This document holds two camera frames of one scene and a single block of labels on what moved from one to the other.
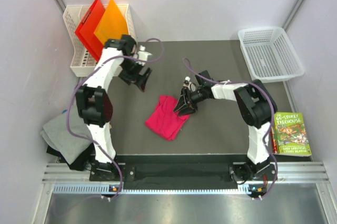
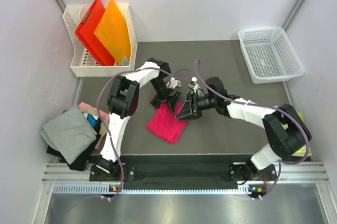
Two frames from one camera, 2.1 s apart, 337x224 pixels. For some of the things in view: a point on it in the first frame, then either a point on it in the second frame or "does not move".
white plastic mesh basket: [269, 54] does not move
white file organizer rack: [83, 62] does not move
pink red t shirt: [164, 121] does not move
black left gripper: [140, 81] -> [172, 100]
